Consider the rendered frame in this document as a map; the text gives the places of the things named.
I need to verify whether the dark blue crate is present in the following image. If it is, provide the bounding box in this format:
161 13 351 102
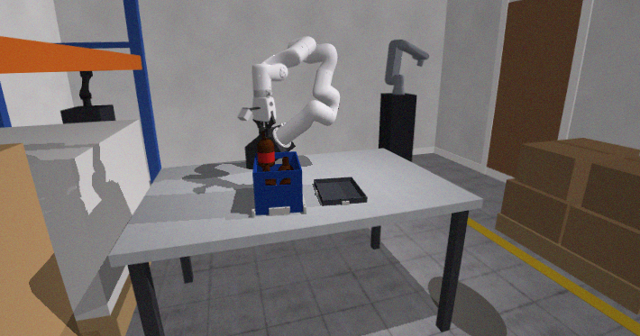
252 151 303 215

